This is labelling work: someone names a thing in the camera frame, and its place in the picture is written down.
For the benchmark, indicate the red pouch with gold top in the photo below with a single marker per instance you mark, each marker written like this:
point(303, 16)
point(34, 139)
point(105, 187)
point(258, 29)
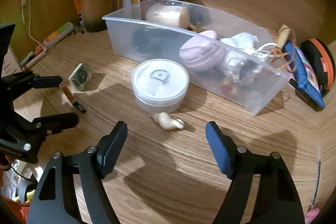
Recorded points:
point(228, 88)

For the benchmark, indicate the blue pencil case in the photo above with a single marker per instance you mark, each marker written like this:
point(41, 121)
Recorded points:
point(304, 77)

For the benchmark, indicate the pink macaron shaped case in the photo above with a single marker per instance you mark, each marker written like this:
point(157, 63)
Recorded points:
point(202, 53)

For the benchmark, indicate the wooden desktop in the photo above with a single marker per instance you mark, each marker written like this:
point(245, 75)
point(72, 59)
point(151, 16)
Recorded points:
point(162, 161)

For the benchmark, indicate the white and brown lip balm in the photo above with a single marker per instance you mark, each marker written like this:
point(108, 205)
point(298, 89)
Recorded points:
point(35, 60)

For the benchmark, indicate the round white lidded container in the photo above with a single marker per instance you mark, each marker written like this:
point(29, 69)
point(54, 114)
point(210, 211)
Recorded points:
point(160, 82)

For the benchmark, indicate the small pale green box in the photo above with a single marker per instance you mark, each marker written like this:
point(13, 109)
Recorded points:
point(80, 77)

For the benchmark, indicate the small beige shell ornament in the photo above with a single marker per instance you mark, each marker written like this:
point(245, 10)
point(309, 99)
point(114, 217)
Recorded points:
point(169, 121)

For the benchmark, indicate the brown and black flat stick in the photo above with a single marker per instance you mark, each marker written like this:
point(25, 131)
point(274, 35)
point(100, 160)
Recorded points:
point(71, 96)

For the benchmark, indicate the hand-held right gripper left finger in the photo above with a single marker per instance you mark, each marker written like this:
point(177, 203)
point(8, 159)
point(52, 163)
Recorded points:
point(115, 150)

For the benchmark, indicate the white printed card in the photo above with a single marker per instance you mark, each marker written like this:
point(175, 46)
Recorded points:
point(10, 64)

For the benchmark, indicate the orange standing tube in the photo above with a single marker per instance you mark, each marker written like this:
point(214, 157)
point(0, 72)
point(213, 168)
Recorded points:
point(74, 1)

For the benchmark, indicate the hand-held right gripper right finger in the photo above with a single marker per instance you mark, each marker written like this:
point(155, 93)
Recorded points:
point(219, 150)

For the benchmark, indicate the beige round jar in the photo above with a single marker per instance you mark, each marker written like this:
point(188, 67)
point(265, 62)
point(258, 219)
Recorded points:
point(168, 15)

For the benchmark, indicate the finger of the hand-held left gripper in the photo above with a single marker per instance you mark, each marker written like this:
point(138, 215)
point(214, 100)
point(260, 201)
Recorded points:
point(47, 81)
point(59, 120)

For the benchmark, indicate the clear plastic storage box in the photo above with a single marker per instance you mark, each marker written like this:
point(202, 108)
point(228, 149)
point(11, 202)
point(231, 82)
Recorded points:
point(126, 32)

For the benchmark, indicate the brown ceramic mug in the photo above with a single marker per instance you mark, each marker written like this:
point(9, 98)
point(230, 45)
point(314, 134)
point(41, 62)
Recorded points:
point(94, 11)

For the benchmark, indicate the orange and black round case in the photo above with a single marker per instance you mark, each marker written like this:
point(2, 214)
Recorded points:
point(323, 61)

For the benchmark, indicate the grey tape roll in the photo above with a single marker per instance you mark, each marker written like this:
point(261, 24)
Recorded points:
point(25, 190)

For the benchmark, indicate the orange and green sunscreen tube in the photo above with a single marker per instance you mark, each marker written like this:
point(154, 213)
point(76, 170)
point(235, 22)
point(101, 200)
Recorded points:
point(59, 33)

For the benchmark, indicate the beige wooden tag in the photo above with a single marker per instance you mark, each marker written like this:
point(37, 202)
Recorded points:
point(284, 35)

